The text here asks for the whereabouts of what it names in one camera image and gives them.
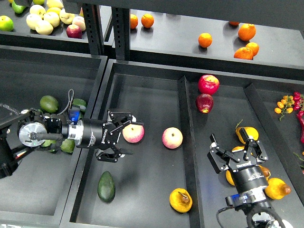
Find dark red apple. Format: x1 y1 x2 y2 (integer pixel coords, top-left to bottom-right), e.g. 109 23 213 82
195 94 214 114

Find dark green avocado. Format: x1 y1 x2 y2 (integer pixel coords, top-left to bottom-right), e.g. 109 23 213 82
97 171 115 203

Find black tray divider left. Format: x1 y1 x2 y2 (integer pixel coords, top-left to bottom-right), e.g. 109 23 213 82
178 76 205 228

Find orange centre shelf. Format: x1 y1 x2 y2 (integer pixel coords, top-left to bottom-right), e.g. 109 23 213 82
198 33 212 48

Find yellow pear with brown spot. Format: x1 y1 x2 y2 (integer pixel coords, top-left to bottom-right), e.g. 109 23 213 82
169 188 193 213

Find black shelf post right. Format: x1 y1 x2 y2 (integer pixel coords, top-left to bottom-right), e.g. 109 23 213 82
111 7 131 61

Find pale yellow pear front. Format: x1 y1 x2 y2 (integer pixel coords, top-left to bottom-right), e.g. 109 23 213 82
35 20 53 35

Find bright red apple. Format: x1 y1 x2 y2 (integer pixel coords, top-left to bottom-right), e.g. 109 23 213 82
198 75 220 95

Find orange small right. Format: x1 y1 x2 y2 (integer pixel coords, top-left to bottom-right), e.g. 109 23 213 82
246 42 259 56

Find black tray divider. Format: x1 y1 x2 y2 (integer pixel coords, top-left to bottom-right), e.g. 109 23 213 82
178 76 205 228
244 84 304 202

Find peach pink fruit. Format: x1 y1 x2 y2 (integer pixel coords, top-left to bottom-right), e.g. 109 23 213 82
72 16 86 32

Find yellow pear lower left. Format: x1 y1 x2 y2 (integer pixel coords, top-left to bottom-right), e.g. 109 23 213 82
226 170 235 186

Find yellow pear lower middle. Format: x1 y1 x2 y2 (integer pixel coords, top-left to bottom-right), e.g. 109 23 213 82
259 165 271 180

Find avocado bottom right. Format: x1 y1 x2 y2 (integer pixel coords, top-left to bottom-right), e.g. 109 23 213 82
60 139 75 153

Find avocado bottom left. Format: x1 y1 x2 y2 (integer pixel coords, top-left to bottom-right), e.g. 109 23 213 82
41 140 56 147

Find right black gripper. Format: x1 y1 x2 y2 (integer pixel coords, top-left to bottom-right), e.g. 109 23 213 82
207 127 268 193

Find pale yellow pear right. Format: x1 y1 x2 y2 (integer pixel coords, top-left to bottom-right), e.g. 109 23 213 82
59 9 75 25

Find orange cherry tomato bunch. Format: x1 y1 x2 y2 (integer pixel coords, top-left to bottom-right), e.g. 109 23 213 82
274 95 295 121

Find orange front right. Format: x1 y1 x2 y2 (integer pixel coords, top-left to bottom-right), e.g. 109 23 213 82
234 47 254 60

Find black shelf post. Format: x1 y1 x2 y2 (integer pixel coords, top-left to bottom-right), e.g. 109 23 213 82
82 3 105 56
111 7 131 61

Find black tray divider right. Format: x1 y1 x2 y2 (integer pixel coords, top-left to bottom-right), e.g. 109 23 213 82
244 84 304 202

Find pink apple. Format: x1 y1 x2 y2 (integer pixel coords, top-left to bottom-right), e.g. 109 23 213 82
123 124 144 143
162 127 183 149

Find pink apple right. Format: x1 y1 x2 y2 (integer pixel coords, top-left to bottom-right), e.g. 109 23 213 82
162 127 183 149

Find large orange top right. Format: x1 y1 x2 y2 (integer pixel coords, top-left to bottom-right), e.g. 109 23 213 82
238 23 256 41

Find black shelf post left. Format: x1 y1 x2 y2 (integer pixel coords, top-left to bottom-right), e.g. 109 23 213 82
82 3 105 56

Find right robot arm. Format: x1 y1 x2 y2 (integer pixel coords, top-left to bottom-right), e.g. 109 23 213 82
207 128 287 228

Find red apple on shelf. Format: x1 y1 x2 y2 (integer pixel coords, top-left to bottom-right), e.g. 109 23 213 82
66 24 82 39

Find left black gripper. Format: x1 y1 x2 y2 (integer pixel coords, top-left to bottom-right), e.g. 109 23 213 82
76 109 144 163

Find pink apple left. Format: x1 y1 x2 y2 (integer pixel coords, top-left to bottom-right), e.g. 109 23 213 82
123 124 144 143

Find avocado top right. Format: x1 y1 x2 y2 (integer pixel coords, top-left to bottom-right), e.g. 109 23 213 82
73 98 87 113

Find yellow pear with stem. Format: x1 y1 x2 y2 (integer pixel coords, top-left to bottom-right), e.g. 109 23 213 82
235 120 259 144

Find orange partly hidden top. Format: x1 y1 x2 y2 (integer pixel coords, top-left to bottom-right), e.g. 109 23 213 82
228 21 240 26

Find red chili peppers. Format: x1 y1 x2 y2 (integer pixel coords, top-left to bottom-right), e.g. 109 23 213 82
293 92 304 143

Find yellow pear lower right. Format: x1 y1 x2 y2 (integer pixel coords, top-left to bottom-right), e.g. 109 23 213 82
265 178 291 200

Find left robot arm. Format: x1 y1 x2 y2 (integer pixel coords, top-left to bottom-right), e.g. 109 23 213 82
0 89 143 178

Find yellow lemon on shelf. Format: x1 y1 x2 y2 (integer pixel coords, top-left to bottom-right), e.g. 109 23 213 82
47 7 61 16

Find pale yellow pear centre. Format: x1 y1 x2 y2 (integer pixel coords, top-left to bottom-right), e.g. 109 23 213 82
44 12 60 28

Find orange far left half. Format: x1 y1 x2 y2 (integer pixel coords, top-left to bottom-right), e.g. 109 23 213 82
130 14 138 29

